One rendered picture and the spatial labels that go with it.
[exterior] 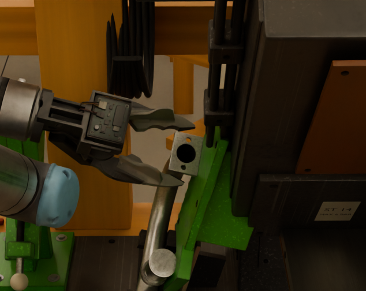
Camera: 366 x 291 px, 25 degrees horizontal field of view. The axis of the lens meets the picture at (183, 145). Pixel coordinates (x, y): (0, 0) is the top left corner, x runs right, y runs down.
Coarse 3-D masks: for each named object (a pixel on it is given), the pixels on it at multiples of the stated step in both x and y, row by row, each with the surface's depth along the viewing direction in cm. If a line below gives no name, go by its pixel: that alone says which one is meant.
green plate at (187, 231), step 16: (224, 144) 102; (208, 160) 106; (224, 160) 104; (192, 176) 116; (208, 176) 104; (224, 176) 105; (192, 192) 113; (208, 192) 105; (224, 192) 106; (192, 208) 110; (208, 208) 108; (224, 208) 108; (176, 224) 120; (192, 224) 107; (208, 224) 109; (224, 224) 109; (240, 224) 109; (176, 240) 117; (192, 240) 108; (208, 240) 110; (224, 240) 110; (240, 240) 110
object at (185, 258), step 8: (176, 256) 112; (184, 256) 109; (192, 256) 109; (176, 264) 110; (184, 264) 108; (176, 272) 109; (184, 272) 108; (168, 280) 114; (176, 280) 109; (184, 280) 108; (168, 288) 114; (176, 288) 114
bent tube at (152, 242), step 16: (176, 144) 112; (192, 144) 113; (176, 160) 112; (192, 160) 115; (176, 176) 119; (160, 192) 122; (176, 192) 123; (160, 208) 123; (160, 224) 123; (160, 240) 122; (144, 256) 121; (144, 288) 119
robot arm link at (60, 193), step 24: (0, 144) 94; (0, 168) 89; (24, 168) 94; (48, 168) 100; (0, 192) 90; (24, 192) 94; (48, 192) 98; (72, 192) 101; (24, 216) 99; (48, 216) 98
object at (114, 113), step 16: (48, 96) 105; (96, 96) 107; (112, 96) 107; (48, 112) 105; (64, 112) 106; (80, 112) 108; (96, 112) 106; (112, 112) 107; (128, 112) 107; (32, 128) 106; (48, 128) 109; (64, 128) 107; (80, 128) 105; (96, 128) 105; (112, 128) 106; (80, 144) 106; (96, 144) 105; (112, 144) 107
